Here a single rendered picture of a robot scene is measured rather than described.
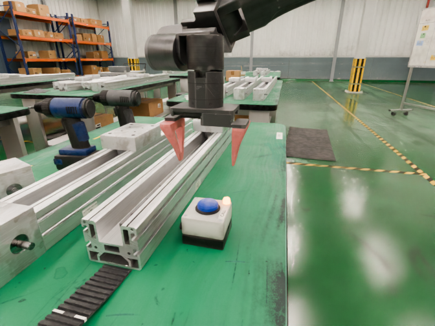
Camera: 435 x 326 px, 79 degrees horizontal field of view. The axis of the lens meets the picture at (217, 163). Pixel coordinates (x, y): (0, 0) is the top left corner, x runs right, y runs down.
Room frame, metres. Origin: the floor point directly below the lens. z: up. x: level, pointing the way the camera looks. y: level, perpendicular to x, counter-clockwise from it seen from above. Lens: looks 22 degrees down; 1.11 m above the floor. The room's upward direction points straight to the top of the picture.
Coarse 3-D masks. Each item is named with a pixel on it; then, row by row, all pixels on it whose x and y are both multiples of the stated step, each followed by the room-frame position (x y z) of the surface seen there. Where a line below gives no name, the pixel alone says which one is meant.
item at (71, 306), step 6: (66, 300) 0.27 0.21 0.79; (72, 300) 0.27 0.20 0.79; (60, 306) 0.26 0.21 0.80; (66, 306) 0.26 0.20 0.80; (72, 306) 0.26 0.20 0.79; (78, 306) 0.26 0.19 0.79; (84, 306) 0.26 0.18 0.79; (90, 306) 0.26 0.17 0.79; (96, 306) 0.26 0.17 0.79; (72, 312) 0.25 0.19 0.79; (78, 312) 0.25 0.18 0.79; (84, 312) 0.25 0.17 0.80; (90, 312) 0.25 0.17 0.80
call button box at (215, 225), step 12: (192, 204) 0.45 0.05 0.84; (228, 204) 0.45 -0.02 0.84; (192, 216) 0.41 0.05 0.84; (204, 216) 0.41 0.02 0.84; (216, 216) 0.41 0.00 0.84; (228, 216) 0.42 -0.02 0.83; (180, 228) 0.44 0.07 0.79; (192, 228) 0.40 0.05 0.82; (204, 228) 0.40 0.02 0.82; (216, 228) 0.39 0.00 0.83; (228, 228) 0.43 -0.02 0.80; (192, 240) 0.40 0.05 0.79; (204, 240) 0.40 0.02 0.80; (216, 240) 0.39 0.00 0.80
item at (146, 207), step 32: (160, 160) 0.62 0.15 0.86; (192, 160) 0.62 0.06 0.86; (128, 192) 0.45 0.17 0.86; (160, 192) 0.45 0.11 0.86; (192, 192) 0.59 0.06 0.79; (96, 224) 0.36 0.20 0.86; (128, 224) 0.35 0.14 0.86; (160, 224) 0.43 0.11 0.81; (96, 256) 0.37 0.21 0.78; (128, 256) 0.34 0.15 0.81
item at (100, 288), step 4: (88, 284) 0.30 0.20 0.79; (92, 284) 0.30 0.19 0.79; (96, 284) 0.30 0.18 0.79; (100, 284) 0.30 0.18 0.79; (104, 284) 0.30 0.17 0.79; (80, 288) 0.30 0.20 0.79; (84, 288) 0.29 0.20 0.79; (88, 288) 0.29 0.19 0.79; (92, 288) 0.29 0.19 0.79; (96, 288) 0.29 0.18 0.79; (100, 288) 0.30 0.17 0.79; (104, 288) 0.30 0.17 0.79; (108, 288) 0.30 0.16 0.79; (112, 288) 0.29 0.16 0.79; (116, 288) 0.30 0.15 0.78; (96, 292) 0.29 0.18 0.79; (100, 292) 0.29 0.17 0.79; (104, 292) 0.29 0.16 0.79; (108, 292) 0.29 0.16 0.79; (112, 292) 0.29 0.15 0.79; (108, 296) 0.28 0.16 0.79
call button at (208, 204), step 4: (200, 200) 0.44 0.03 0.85; (204, 200) 0.44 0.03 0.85; (208, 200) 0.44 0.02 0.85; (212, 200) 0.44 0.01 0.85; (200, 204) 0.43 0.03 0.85; (204, 204) 0.43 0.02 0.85; (208, 204) 0.43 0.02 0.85; (212, 204) 0.43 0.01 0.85; (216, 204) 0.43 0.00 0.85; (200, 208) 0.42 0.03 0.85; (204, 208) 0.42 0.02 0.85; (208, 208) 0.42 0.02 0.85; (212, 208) 0.42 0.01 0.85; (216, 208) 0.42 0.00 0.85
